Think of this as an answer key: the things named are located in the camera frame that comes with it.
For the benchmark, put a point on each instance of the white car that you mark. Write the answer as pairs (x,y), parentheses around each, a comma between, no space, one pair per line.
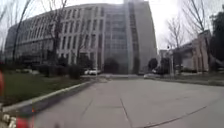
(92,71)

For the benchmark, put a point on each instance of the large curved grey building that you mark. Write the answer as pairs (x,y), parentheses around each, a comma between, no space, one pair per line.
(113,36)

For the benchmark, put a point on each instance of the grey concrete road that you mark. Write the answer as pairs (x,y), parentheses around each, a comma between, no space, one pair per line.
(140,103)

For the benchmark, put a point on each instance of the row of dark bushes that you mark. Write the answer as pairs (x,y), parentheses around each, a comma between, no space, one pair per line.
(56,70)

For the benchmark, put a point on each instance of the lamp pole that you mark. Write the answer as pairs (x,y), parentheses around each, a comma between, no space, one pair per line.
(171,61)

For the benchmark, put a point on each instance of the row of bare trees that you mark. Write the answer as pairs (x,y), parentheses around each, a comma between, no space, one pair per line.
(55,36)

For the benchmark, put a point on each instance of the bare tree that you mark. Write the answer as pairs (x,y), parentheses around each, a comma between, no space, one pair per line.
(175,36)

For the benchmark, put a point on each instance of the pale stone kerb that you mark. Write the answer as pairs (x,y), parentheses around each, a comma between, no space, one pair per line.
(50,96)

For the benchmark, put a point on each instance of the grass lawn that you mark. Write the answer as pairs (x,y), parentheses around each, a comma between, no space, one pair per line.
(30,85)

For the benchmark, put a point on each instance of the beige building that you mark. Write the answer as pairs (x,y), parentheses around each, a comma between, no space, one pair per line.
(198,53)

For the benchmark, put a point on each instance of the dark evergreen tree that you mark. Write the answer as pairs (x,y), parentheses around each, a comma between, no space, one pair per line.
(218,40)

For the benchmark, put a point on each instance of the robot's own part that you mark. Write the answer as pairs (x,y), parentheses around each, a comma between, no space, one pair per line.
(1,83)

